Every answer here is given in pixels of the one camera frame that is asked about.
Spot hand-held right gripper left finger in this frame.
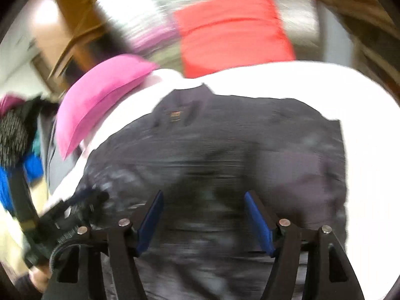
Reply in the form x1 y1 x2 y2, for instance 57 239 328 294
47 190 165 300

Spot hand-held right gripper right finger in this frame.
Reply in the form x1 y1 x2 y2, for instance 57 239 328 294
244 190 366 300

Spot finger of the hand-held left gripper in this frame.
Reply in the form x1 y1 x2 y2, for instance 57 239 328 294
67 187 110 213

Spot black quilted zip jacket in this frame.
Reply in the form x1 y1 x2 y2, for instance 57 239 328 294
76 83 349 300

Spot person's left hand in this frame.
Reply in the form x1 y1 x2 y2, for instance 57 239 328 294
29 264 52 293

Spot grey garment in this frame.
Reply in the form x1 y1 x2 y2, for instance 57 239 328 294
44 122 82 194

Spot black white dotted garment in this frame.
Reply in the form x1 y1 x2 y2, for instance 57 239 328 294
0 109 32 166

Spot pink pillow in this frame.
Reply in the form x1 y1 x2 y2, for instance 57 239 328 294
56 54 160 161

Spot magenta garment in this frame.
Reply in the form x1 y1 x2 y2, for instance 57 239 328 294
0 95 19 116

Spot white blanket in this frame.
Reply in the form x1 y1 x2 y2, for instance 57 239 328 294
40 61 400 300

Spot silver foil insulation board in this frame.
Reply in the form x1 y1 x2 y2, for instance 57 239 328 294
95 0 322 66

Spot red pillow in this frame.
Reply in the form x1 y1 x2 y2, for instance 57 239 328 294
172 0 297 78

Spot wooden cabinet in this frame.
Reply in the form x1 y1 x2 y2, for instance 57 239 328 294
47 0 132 82

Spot black coiled cable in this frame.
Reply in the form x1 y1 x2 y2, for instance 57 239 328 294
48 239 82 277

